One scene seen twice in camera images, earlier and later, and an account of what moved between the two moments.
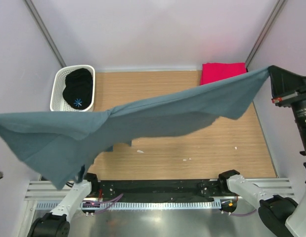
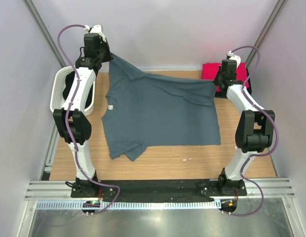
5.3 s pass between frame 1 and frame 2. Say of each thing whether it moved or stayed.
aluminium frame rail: stayed
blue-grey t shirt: moved
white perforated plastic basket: stayed
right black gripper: moved
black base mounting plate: stayed
